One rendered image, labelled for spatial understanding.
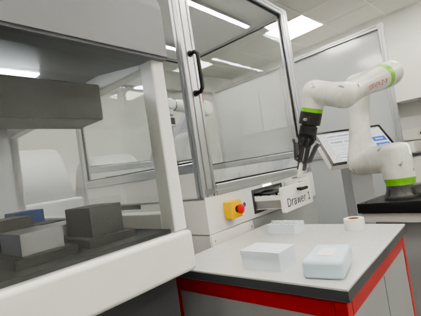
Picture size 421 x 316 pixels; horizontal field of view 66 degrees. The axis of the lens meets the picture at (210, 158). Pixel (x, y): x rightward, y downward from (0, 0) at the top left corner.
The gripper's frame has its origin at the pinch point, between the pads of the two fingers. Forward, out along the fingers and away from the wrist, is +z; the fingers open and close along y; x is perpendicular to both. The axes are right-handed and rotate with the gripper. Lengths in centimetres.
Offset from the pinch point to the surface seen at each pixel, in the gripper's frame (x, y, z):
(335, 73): 170, -58, -63
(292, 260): -57, 27, 14
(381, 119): 168, -10, -26
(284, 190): -9.1, -1.8, 8.7
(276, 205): -9.5, -4.3, 16.4
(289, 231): -25.2, 10.8, 19.3
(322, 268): -65, 38, 8
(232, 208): -33.0, -11.8, 15.9
